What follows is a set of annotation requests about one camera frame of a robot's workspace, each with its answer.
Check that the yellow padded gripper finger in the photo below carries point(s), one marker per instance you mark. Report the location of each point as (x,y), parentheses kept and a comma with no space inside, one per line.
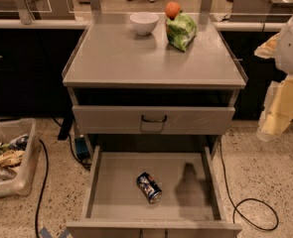
(267,50)
(278,110)

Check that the blue pepsi can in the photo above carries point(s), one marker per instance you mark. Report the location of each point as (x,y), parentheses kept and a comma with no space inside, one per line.
(149,187)

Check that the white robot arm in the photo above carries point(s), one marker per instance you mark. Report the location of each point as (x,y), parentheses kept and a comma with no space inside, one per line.
(284,49)

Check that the grey drawer cabinet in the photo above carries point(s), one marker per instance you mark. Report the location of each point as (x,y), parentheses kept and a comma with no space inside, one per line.
(114,66)

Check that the open grey middle drawer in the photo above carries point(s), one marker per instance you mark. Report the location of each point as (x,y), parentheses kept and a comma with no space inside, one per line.
(115,207)

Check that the closed grey top drawer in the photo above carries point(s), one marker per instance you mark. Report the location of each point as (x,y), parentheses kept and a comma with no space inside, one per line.
(127,120)

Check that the green chip bag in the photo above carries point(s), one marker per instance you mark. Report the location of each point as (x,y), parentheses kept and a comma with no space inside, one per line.
(181,31)

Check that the orange fruit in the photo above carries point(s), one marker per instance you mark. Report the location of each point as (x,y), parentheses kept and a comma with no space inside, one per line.
(172,10)

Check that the white ceramic bowl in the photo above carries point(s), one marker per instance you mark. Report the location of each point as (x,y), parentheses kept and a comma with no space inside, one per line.
(144,23)

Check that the blue power adapter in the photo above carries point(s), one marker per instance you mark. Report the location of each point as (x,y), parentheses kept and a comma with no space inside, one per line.
(81,149)

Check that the dark chip bag in bin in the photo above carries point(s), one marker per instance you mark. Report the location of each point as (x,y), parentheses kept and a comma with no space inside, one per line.
(19,143)

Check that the clear plastic bin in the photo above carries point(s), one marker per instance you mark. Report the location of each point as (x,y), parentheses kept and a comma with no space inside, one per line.
(22,183)

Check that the yellow snack bag in bin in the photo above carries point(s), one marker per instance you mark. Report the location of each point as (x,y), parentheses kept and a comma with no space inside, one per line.
(11,158)

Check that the black drawer handle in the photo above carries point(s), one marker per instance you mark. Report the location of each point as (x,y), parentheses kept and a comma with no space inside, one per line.
(146,120)

